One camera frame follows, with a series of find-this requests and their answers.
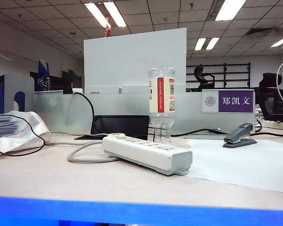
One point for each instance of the black shelf rack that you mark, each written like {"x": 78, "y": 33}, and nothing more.
{"x": 235, "y": 71}

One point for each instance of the frosted glass desk partition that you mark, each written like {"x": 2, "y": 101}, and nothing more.
{"x": 122, "y": 104}

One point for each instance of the red hanging ornament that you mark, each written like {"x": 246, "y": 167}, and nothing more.
{"x": 107, "y": 30}

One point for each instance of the small black office chair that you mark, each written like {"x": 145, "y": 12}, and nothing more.
{"x": 202, "y": 77}

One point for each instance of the blue table edge strip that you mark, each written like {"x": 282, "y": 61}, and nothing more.
{"x": 132, "y": 212}

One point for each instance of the blue trophy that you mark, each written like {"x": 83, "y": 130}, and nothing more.
{"x": 43, "y": 75}

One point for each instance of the purple and white name plate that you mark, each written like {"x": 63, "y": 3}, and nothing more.
{"x": 235, "y": 101}

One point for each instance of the grey stapler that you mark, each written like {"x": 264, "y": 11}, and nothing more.
{"x": 240, "y": 135}

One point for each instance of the wide ceiling light panel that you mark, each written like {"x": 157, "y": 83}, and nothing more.
{"x": 229, "y": 9}

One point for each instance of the double tube ceiling light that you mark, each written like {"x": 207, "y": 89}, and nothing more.
{"x": 115, "y": 14}

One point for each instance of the white paper sheet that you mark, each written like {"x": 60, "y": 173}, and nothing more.
{"x": 238, "y": 164}

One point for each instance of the slanted ceiling light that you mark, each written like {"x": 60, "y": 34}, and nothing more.
{"x": 282, "y": 41}

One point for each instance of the white plastic bag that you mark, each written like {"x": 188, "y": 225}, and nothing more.
{"x": 21, "y": 134}

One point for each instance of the white power strip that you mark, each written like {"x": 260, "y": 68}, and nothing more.
{"x": 141, "y": 150}

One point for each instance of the small double ceiling light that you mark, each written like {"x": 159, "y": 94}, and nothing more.
{"x": 206, "y": 43}

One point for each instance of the white board panel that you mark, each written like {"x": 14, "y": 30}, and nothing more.
{"x": 132, "y": 61}

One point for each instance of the upside-down clear plastic bottle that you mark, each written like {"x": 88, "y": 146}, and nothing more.
{"x": 161, "y": 94}

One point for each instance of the grey metal bookend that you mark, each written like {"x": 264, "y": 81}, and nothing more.
{"x": 19, "y": 82}

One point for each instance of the large black office chair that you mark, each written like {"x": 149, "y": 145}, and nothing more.
{"x": 273, "y": 103}

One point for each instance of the black tablet with stand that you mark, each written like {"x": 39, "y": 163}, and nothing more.
{"x": 122, "y": 126}

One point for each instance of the white cube puzzle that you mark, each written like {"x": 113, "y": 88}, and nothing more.
{"x": 151, "y": 131}

